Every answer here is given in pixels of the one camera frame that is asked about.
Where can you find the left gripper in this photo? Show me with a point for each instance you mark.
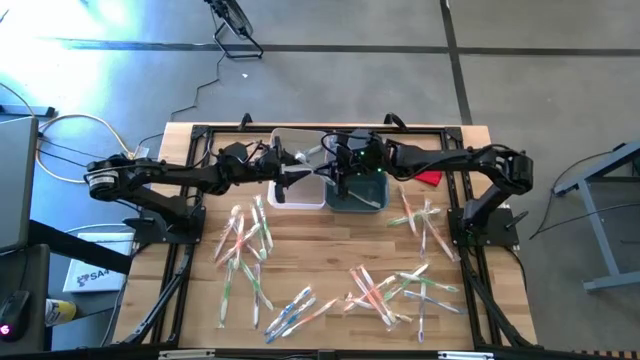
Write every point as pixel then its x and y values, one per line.
pixel 250 167

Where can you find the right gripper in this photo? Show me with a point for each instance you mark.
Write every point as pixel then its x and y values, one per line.
pixel 370 155

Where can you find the blue toothbrush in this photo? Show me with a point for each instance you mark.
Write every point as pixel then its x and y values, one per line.
pixel 324 177
pixel 290 308
pixel 292 320
pixel 435 302
pixel 312 150

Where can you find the green toothbrushes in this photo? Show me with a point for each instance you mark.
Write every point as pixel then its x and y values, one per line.
pixel 365 199

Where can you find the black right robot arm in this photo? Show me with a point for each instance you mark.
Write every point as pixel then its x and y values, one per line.
pixel 450 157

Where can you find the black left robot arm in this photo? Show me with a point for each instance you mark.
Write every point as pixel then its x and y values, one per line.
pixel 165 175

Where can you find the teal plastic bin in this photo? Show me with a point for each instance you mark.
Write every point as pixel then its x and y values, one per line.
pixel 332 156

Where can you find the clear frosted plastic bin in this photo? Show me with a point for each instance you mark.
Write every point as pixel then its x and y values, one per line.
pixel 315 197

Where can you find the white plastic bin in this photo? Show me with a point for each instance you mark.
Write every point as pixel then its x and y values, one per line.
pixel 305 137

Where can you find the grey-blue plastic bin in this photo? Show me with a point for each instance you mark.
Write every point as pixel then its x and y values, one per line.
pixel 372 187

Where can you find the black arched clamp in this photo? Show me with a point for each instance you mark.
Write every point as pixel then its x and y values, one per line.
pixel 395 120
pixel 245 121

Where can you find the red cloth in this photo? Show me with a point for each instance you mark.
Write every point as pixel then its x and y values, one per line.
pixel 430 177

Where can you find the black floor fan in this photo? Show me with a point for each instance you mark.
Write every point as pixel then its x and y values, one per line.
pixel 235 20

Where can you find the yellow power connector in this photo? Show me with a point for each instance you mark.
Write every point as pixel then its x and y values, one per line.
pixel 125 159

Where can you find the white printed box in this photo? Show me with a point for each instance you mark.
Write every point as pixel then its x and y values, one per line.
pixel 100 280

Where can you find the yellow can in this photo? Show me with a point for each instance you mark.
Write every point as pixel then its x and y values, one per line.
pixel 62 311

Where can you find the grey monitor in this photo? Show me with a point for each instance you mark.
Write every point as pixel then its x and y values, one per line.
pixel 17 185

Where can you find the grey metal stand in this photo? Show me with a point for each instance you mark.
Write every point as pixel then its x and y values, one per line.
pixel 607 250

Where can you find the black side desk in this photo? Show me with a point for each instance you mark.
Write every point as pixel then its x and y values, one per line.
pixel 25 270

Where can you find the black computer mouse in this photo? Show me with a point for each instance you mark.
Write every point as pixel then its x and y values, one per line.
pixel 14 315

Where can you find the silver metal bracket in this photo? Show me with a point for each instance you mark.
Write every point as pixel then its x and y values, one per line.
pixel 187 355
pixel 465 355

